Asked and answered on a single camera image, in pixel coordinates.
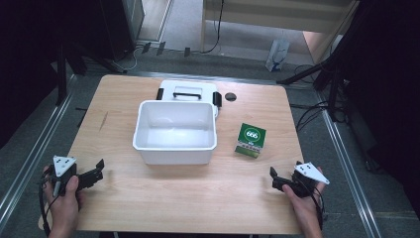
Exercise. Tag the person's right hand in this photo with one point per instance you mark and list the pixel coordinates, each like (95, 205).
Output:
(305, 206)

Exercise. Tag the black tripod stand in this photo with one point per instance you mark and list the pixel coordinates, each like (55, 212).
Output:
(332, 82)

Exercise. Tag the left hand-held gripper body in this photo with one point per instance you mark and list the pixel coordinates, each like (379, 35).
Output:
(64, 165)

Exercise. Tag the metal floor rail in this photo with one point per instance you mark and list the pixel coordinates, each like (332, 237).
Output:
(29, 158)
(350, 172)

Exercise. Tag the white paper bag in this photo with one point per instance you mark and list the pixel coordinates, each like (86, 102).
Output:
(276, 54)

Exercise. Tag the white plastic storage box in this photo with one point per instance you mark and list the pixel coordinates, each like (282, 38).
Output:
(175, 139)

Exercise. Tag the person's left hand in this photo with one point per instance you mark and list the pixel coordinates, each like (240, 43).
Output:
(64, 206)

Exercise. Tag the green card box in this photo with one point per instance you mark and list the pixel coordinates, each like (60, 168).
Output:
(252, 139)

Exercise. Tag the light wooden furniture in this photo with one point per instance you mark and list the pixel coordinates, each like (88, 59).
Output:
(280, 15)

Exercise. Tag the small black floor plate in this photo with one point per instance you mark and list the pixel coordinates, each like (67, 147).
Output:
(160, 48)
(187, 52)
(146, 47)

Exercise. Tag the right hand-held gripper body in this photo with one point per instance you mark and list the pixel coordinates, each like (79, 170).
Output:
(308, 177)

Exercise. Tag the dark cabinet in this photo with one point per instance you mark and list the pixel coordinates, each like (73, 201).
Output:
(124, 26)

